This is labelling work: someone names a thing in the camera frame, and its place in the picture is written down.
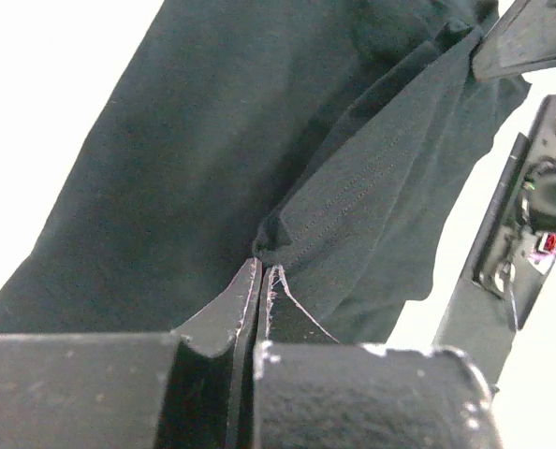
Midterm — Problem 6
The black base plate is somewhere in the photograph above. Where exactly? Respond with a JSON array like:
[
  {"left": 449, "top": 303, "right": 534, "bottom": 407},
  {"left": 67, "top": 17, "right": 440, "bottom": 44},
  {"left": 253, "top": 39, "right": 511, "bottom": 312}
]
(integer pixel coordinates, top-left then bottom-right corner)
[{"left": 433, "top": 94, "right": 556, "bottom": 386}]

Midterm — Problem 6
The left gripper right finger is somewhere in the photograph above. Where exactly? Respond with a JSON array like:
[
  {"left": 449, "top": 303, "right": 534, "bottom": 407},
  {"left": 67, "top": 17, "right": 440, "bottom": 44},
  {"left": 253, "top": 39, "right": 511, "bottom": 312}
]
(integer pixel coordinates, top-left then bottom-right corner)
[{"left": 252, "top": 266, "right": 501, "bottom": 448}]

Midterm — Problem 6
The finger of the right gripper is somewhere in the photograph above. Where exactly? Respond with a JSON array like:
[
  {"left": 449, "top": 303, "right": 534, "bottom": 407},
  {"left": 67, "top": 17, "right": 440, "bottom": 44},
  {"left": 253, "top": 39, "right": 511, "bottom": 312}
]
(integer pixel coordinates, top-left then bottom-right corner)
[{"left": 472, "top": 0, "right": 556, "bottom": 80}]

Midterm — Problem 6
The black t shirt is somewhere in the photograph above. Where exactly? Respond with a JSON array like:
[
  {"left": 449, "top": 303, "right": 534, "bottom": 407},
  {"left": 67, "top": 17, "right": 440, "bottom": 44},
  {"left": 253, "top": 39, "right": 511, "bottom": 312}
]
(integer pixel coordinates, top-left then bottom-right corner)
[{"left": 0, "top": 1, "right": 530, "bottom": 343}]

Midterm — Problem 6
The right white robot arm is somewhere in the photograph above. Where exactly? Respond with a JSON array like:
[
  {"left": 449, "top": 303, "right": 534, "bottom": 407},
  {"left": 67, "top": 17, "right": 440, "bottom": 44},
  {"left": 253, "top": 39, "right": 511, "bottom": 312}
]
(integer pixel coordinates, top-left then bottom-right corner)
[{"left": 472, "top": 1, "right": 556, "bottom": 233}]

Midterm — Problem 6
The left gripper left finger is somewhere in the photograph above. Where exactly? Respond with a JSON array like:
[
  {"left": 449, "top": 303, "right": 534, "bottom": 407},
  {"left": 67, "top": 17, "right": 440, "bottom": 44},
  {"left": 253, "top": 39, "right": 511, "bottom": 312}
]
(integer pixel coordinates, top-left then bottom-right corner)
[{"left": 0, "top": 259, "right": 263, "bottom": 448}]

